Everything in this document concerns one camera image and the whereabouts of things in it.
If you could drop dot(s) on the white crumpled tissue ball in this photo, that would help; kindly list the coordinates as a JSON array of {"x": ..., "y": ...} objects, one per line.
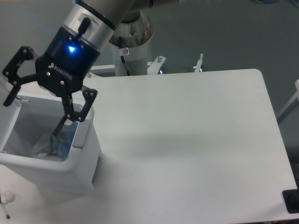
[{"x": 7, "y": 197}]

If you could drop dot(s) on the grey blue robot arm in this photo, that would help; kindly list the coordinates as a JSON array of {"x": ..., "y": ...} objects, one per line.
[{"x": 94, "y": 22}]

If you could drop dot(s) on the white paper carton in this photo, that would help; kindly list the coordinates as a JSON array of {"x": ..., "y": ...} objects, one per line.
[{"x": 45, "y": 148}]

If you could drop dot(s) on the clear plastic water bottle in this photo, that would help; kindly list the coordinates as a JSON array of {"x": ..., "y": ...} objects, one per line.
[{"x": 61, "y": 143}]

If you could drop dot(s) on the thin white stick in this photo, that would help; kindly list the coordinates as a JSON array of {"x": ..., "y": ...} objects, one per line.
[{"x": 5, "y": 209}]

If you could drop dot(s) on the white frame at right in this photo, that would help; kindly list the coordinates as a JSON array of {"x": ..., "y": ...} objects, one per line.
[{"x": 291, "y": 104}]

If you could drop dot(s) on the black device at table edge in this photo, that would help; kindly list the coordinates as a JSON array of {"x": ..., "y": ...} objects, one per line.
[{"x": 291, "y": 199}]

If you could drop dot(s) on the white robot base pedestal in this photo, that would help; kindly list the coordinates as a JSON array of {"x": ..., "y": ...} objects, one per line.
[{"x": 130, "y": 44}]

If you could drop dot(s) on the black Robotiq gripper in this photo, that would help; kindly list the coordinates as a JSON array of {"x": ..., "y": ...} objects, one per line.
[{"x": 66, "y": 61}]

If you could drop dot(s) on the white plastic trash can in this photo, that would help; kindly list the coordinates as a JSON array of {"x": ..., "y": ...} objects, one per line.
[{"x": 67, "y": 162}]

